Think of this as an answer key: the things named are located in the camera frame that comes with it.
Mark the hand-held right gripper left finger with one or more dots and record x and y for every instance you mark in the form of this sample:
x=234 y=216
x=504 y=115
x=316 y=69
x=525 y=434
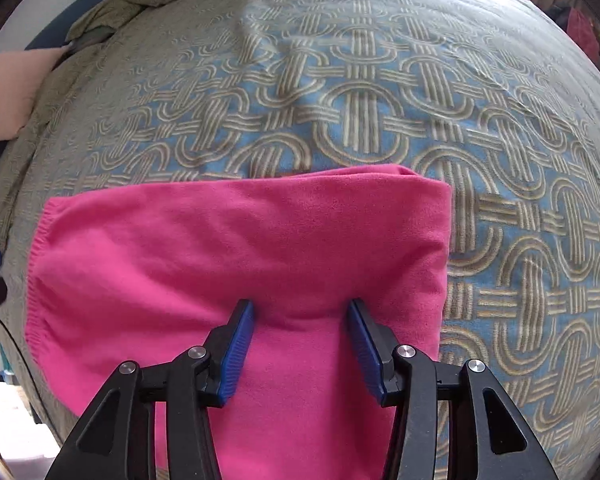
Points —
x=237 y=340

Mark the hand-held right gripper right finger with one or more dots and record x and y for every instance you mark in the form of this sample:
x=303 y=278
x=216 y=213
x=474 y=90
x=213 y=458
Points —
x=365 y=345

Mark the pink pants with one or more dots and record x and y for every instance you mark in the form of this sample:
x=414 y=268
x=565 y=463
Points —
x=230 y=250

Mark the patterned blue beige bedspread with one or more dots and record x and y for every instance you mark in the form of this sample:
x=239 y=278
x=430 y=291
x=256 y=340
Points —
x=355 y=100

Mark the pink pillow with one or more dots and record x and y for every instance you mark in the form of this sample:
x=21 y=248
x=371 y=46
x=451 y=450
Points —
x=5 y=95

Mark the dark blue bed sheet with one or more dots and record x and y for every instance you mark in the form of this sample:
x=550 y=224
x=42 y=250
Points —
x=55 y=25

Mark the hanging clothes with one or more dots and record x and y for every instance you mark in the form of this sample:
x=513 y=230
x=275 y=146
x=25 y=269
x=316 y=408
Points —
x=580 y=25

